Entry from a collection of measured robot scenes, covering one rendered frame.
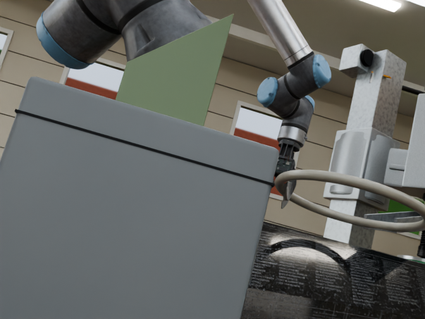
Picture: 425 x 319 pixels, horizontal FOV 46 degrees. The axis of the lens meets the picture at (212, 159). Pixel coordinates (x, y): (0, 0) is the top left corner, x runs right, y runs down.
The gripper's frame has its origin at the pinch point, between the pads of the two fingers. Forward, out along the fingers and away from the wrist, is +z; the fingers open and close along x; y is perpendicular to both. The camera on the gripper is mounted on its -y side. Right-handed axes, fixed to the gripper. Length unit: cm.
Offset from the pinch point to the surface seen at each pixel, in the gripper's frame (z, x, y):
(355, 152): -59, 19, -109
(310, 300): 25.9, 18.4, -4.6
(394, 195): -6.1, 33.8, 21.8
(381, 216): -10.9, 34.3, -29.3
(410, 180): -33, 44, -50
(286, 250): 12.0, 6.3, -14.2
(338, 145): -64, 9, -116
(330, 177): -6.3, 16.5, 23.5
